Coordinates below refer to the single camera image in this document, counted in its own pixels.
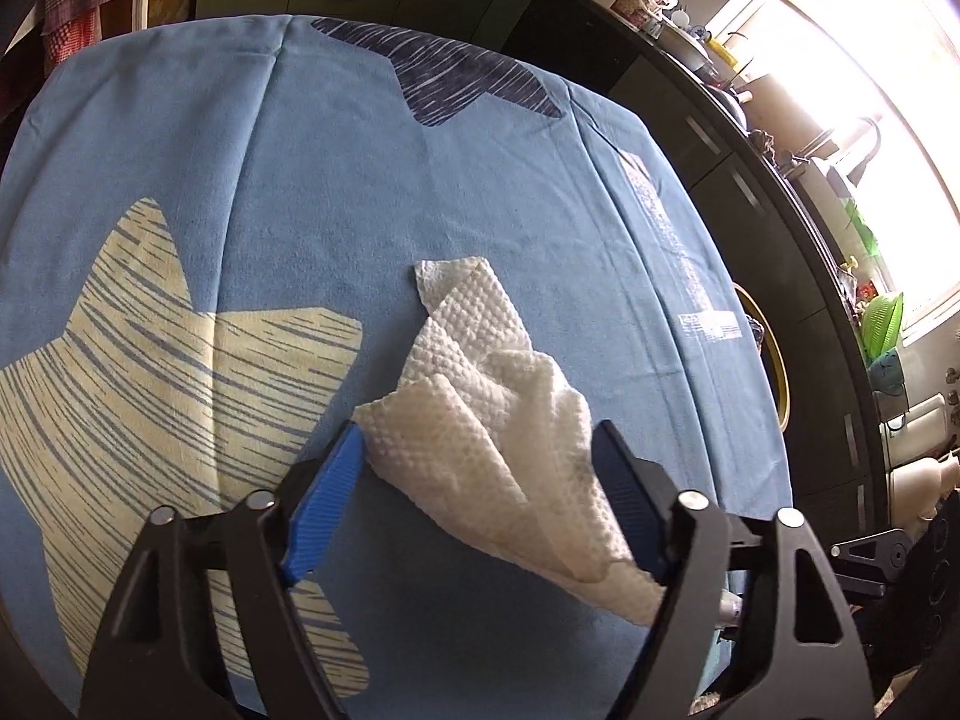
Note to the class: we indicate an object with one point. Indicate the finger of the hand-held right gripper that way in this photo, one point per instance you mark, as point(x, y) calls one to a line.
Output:
point(877, 559)

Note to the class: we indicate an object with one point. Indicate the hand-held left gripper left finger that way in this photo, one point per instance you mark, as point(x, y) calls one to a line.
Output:
point(322, 514)

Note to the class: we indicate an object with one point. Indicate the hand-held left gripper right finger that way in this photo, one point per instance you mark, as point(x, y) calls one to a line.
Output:
point(634, 517)

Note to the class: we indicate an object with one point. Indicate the white paper towel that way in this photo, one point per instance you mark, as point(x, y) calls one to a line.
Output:
point(480, 390)

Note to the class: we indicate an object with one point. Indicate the white plastic jug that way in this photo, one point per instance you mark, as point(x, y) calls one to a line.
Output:
point(919, 484)

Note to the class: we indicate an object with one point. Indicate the green plastic colander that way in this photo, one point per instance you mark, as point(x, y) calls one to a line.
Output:
point(883, 322)

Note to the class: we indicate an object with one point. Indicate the blue printed tablecloth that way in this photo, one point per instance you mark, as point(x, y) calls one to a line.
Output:
point(300, 202)

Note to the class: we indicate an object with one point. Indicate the dark kitchen countertop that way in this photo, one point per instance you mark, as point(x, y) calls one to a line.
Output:
point(810, 240)

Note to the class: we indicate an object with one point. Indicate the metal faucet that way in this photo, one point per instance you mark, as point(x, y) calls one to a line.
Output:
point(855, 136)

